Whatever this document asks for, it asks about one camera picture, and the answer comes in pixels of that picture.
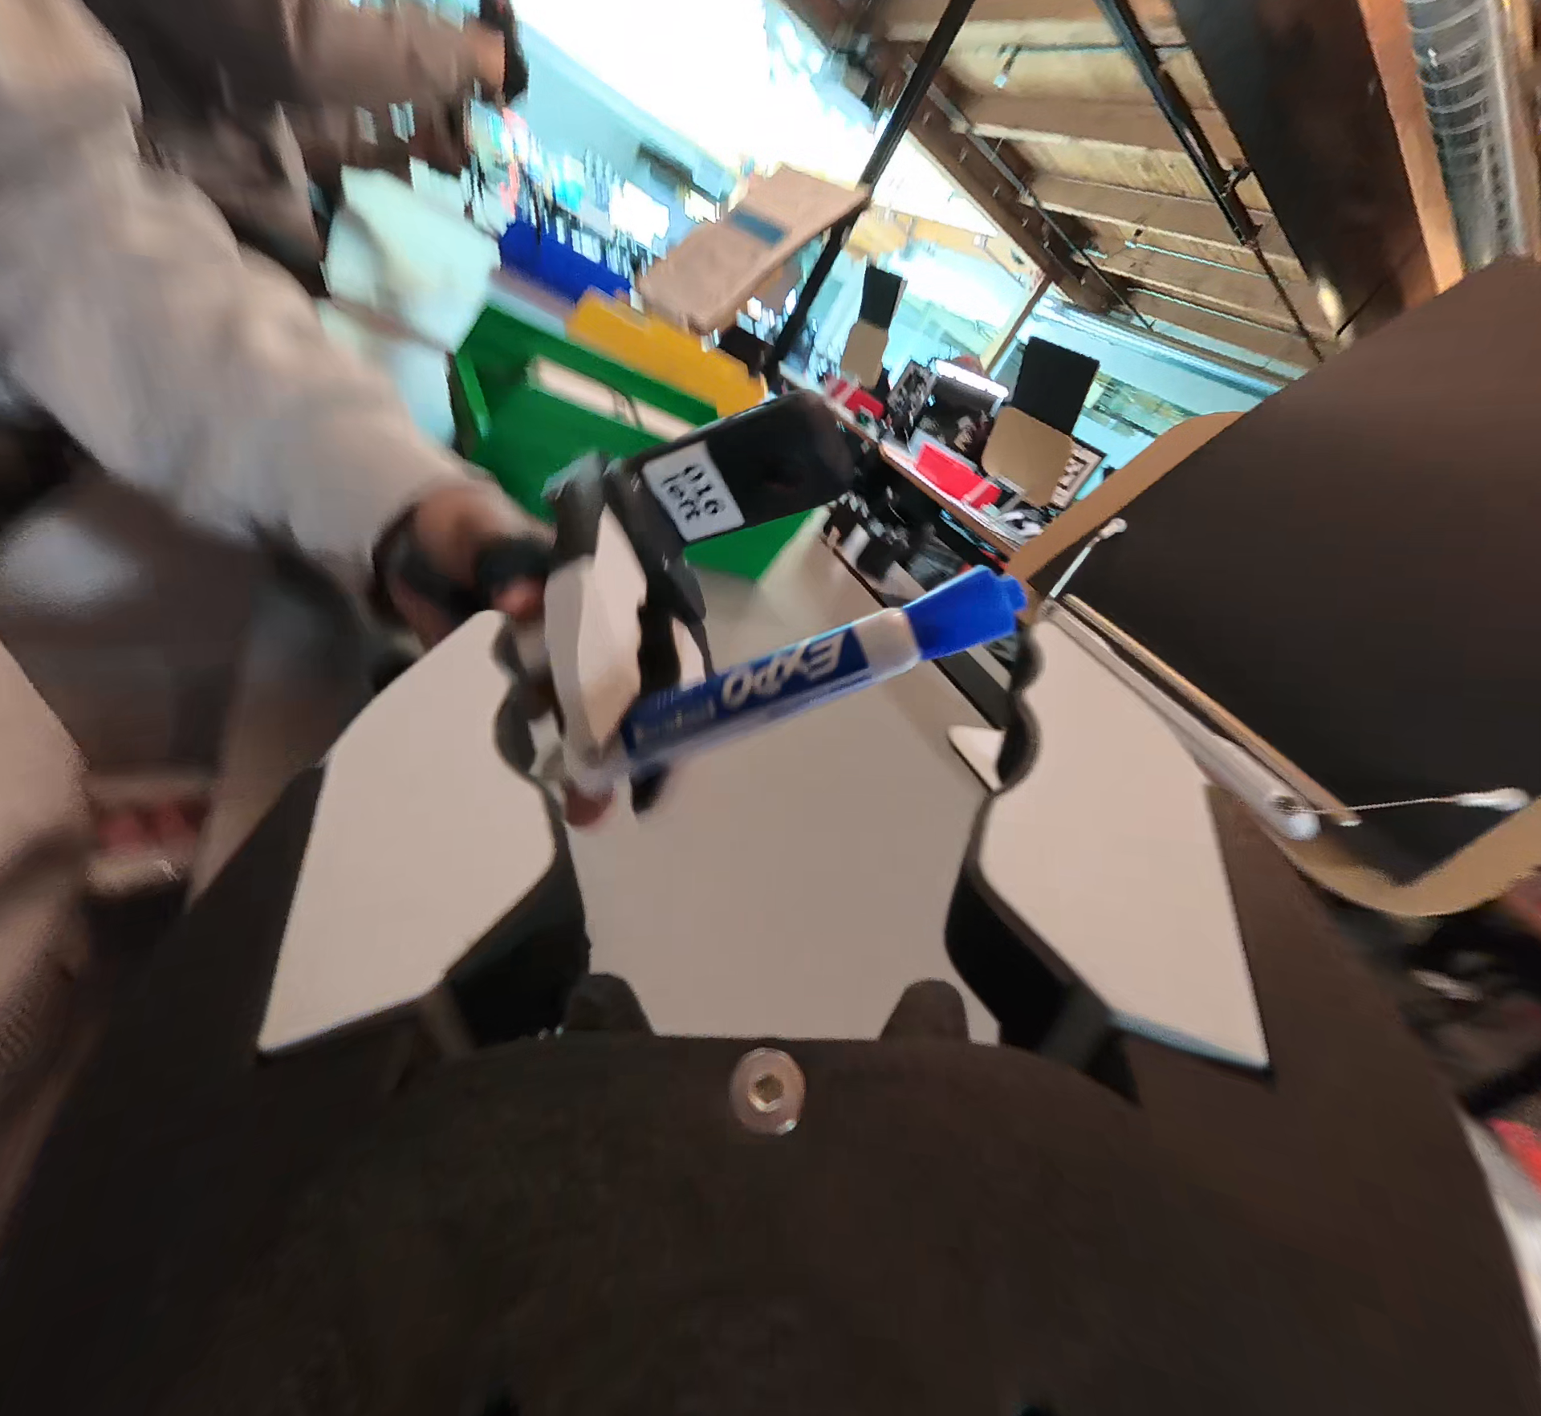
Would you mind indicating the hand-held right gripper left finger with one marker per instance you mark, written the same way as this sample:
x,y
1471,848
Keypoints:
x,y
406,841

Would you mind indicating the yellow plastic bin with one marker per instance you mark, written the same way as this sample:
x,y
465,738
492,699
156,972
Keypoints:
x,y
651,352

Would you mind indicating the black steel pillar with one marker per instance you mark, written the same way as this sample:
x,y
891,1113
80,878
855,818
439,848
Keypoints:
x,y
914,101

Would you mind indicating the green plastic storage bin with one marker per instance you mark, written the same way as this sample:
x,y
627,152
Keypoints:
x,y
538,439

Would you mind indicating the blue plastic crate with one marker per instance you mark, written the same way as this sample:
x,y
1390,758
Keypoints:
x,y
558,259

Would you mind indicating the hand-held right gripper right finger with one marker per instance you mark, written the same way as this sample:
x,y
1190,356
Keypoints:
x,y
1118,857

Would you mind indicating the blue whiteboard marker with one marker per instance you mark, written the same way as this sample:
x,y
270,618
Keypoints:
x,y
783,678

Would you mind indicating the red plastic bin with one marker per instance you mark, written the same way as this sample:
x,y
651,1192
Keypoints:
x,y
956,468

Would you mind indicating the person's left forearm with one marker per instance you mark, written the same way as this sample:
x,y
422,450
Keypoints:
x,y
182,333

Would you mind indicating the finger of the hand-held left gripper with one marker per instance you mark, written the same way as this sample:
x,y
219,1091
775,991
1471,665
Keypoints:
x,y
598,654

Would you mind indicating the person's left hand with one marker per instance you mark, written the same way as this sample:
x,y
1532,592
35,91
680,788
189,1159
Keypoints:
x,y
458,552

